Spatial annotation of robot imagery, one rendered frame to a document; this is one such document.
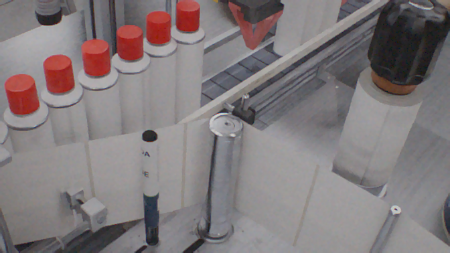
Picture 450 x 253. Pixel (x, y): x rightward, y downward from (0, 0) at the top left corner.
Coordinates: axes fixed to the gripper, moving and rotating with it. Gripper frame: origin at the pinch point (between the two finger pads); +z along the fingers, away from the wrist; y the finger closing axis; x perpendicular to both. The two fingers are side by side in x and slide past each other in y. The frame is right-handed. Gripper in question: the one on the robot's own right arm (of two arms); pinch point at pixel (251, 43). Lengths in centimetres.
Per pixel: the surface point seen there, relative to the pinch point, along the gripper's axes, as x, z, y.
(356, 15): 1.8, 10.5, 39.4
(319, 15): 3.5, 6.5, 26.3
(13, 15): 196, 102, 57
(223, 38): 9.4, 5.7, 4.9
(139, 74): 3.5, -1.7, -18.7
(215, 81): 8.8, 13.8, 3.2
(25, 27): 181, 102, 55
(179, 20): 5.9, -4.9, -9.2
